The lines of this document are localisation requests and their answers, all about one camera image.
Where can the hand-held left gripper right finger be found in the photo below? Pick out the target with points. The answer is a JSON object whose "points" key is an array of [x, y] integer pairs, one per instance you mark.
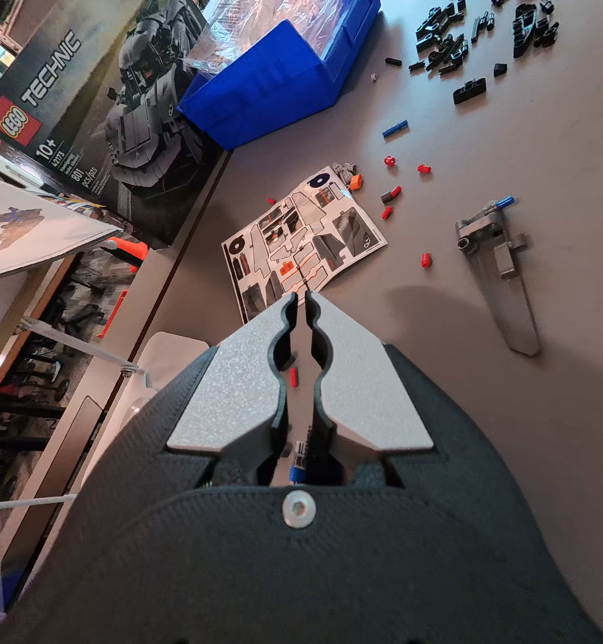
{"points": [[372, 397]]}

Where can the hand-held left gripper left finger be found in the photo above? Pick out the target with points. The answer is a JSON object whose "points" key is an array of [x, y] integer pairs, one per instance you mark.
{"points": [[231, 397]]}

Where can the grey lego wing assembly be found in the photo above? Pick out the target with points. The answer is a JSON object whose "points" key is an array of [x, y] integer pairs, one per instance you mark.
{"points": [[512, 297]]}

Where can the pile of black lego pieces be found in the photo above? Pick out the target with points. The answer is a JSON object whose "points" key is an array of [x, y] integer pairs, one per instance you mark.
{"points": [[470, 90]]}

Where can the small blue lego piece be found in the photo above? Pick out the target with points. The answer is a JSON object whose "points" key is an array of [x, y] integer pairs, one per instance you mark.
{"points": [[296, 474]]}

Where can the lego sticker sheet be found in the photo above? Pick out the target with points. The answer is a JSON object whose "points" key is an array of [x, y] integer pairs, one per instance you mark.
{"points": [[321, 236]]}

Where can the orange lego piece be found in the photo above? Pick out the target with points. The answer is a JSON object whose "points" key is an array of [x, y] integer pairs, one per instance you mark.
{"points": [[355, 182]]}

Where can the grey lego connector piece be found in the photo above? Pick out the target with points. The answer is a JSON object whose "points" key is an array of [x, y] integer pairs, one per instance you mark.
{"points": [[344, 168]]}

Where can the blue lego pin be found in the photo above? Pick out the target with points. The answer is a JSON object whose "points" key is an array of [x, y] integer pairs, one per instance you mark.
{"points": [[396, 129]]}

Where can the dark lego set box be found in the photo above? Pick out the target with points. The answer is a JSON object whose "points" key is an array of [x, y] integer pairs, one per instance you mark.
{"points": [[105, 100]]}

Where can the orange cone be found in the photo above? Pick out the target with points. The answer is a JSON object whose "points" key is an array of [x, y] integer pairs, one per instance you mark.
{"points": [[130, 251]]}

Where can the dark grey and red pin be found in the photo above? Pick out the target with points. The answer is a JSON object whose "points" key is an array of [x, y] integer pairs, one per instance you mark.
{"points": [[392, 194]]}

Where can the open instruction booklet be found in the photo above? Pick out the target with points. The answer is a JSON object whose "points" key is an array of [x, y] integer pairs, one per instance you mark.
{"points": [[29, 236]]}

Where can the blue plastic bin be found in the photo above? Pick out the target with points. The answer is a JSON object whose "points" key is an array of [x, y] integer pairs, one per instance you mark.
{"points": [[261, 85]]}

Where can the clear plastic bag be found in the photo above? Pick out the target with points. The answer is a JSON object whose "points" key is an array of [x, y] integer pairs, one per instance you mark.
{"points": [[291, 20]]}

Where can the metal-edged equipment case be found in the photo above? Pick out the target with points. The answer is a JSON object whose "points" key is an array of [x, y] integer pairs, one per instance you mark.
{"points": [[14, 25]]}

